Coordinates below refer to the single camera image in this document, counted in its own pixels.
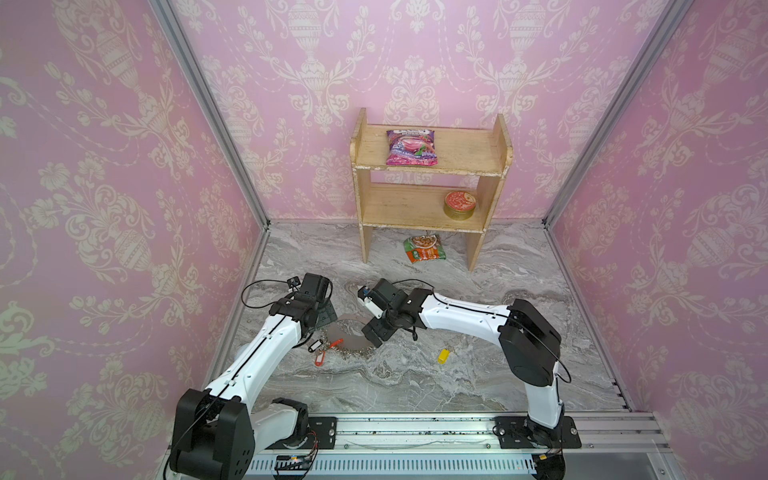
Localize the aluminium corner post right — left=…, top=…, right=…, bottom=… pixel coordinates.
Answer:
left=542, top=0, right=693, bottom=232

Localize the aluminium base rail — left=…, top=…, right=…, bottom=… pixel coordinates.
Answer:
left=161, top=410, right=685, bottom=480

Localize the pink snack packet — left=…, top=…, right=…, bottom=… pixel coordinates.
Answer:
left=386, top=129, right=438, bottom=167

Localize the wooden two-tier shelf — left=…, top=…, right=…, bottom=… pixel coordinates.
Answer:
left=349, top=108, right=514, bottom=270

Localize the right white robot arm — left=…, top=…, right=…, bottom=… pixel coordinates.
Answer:
left=357, top=279, right=567, bottom=449

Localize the aluminium corner post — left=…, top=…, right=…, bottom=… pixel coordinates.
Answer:
left=542, top=0, right=693, bottom=232
left=148, top=0, right=270, bottom=231

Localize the yellow key tag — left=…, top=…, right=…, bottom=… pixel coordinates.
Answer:
left=438, top=349, right=451, bottom=365

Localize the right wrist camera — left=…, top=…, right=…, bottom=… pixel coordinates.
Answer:
left=357, top=286, right=388, bottom=319

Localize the round red gold tin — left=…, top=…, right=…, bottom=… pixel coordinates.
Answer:
left=443, top=190, right=477, bottom=220

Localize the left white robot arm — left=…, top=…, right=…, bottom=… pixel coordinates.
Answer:
left=162, top=273, right=337, bottom=479

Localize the green orange snack packet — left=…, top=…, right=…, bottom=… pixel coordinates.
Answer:
left=403, top=234, right=446, bottom=263

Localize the aluminium corner post left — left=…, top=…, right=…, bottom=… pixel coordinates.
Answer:
left=148, top=0, right=270, bottom=231

